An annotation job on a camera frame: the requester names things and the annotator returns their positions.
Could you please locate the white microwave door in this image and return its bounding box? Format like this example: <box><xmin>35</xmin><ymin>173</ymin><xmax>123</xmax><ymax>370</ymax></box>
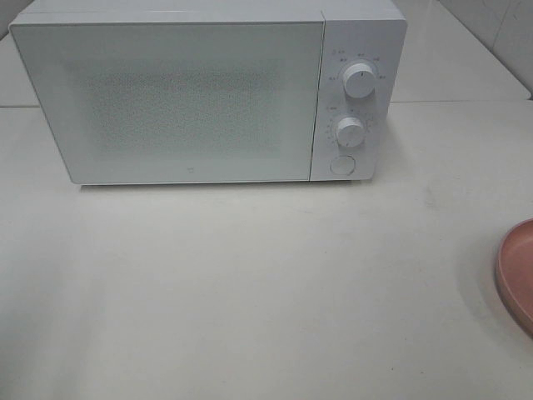
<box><xmin>12</xmin><ymin>22</ymin><xmax>323</xmax><ymax>184</ymax></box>

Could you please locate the round white door button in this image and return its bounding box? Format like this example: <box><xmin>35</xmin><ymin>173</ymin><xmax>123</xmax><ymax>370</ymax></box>
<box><xmin>330</xmin><ymin>155</ymin><xmax>356</xmax><ymax>176</ymax></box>

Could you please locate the white microwave oven body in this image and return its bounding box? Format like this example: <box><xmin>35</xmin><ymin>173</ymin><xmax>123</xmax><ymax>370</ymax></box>
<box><xmin>9</xmin><ymin>1</ymin><xmax>407</xmax><ymax>182</ymax></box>

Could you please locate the pink round plate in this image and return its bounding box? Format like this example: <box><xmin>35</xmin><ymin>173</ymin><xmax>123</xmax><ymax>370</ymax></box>
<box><xmin>495</xmin><ymin>219</ymin><xmax>532</xmax><ymax>337</ymax></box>

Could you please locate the white timer knob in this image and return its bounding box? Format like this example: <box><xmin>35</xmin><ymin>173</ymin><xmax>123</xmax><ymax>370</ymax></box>
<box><xmin>335</xmin><ymin>117</ymin><xmax>366</xmax><ymax>148</ymax></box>

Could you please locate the white upper power knob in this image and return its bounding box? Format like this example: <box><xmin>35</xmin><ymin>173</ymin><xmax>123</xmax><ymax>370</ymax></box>
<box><xmin>341</xmin><ymin>60</ymin><xmax>376</xmax><ymax>99</ymax></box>

